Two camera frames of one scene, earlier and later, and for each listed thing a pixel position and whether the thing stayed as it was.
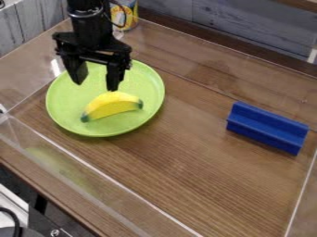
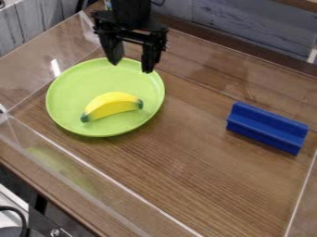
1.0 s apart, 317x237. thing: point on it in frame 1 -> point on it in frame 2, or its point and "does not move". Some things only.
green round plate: x=67 y=99 does not move
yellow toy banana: x=109 y=103 does not move
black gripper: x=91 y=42 -> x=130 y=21
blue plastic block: x=270 y=129 does not move
